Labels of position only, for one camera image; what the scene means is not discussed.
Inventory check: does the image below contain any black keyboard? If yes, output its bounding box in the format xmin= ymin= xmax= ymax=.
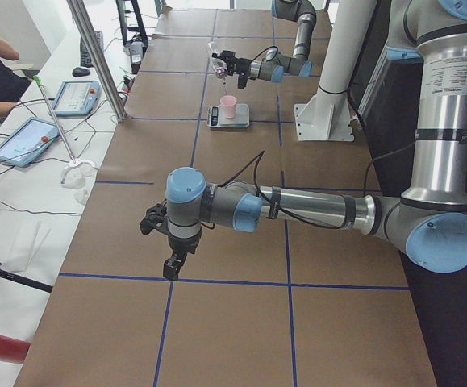
xmin=78 ymin=29 xmax=105 ymax=69

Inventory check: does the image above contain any near teach pendant tablet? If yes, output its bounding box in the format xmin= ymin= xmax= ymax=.
xmin=0 ymin=118 xmax=58 ymax=168

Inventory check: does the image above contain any aluminium frame post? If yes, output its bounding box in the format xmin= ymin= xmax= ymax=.
xmin=67 ymin=0 xmax=127 ymax=123

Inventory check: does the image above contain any black tripod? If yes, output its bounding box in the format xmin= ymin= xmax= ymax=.
xmin=0 ymin=258 xmax=53 ymax=294

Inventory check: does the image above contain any silver digital kitchen scale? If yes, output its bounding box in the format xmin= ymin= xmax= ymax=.
xmin=206 ymin=103 xmax=250 ymax=130

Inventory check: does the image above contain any crumpled white paper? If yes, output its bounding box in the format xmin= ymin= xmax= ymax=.
xmin=60 ymin=159 xmax=98 ymax=205

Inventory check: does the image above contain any red cylinder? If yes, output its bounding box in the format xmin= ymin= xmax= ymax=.
xmin=0 ymin=335 xmax=31 ymax=364

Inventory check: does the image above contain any pink plastic cup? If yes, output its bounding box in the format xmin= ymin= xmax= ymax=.
xmin=220 ymin=95 xmax=237 ymax=119

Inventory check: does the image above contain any white pillar with base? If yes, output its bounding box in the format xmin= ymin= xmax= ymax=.
xmin=294 ymin=1 xmax=354 ymax=142

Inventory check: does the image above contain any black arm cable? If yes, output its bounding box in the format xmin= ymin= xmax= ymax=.
xmin=250 ymin=44 xmax=281 ymax=65
xmin=200 ymin=140 xmax=419 ymax=231

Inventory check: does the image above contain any black computer mouse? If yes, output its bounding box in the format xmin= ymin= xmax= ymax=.
xmin=72 ymin=67 xmax=91 ymax=77

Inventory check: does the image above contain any far teach pendant tablet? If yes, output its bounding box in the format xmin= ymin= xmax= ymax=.
xmin=52 ymin=81 xmax=102 ymax=118

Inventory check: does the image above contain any long metal rod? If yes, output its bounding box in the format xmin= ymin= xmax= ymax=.
xmin=32 ymin=75 xmax=77 ymax=168

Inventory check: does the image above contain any teach pendant tablet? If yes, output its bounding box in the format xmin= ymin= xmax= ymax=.
xmin=0 ymin=118 xmax=58 ymax=168
xmin=52 ymin=81 xmax=102 ymax=118

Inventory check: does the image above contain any clear glass sauce bottle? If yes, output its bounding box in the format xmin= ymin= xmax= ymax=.
xmin=207 ymin=41 xmax=226 ymax=80

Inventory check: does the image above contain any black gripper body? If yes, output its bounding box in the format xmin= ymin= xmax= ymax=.
xmin=228 ymin=57 xmax=252 ymax=77
xmin=168 ymin=235 xmax=201 ymax=260

